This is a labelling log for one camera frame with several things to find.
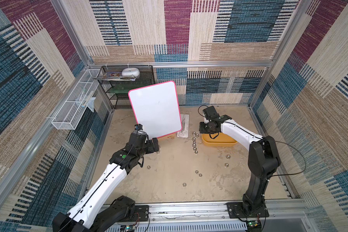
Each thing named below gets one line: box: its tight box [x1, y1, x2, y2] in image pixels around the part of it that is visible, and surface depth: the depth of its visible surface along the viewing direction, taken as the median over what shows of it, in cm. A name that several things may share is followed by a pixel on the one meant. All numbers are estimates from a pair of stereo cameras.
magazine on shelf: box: [93, 72, 137, 82], surface depth 82 cm
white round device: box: [121, 67, 141, 78], surface depth 91 cm
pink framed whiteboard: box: [128, 80, 183, 140], surface depth 87 cm
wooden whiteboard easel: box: [157, 131, 178, 142], surface depth 99 cm
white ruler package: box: [176, 114, 190, 138], surface depth 110 cm
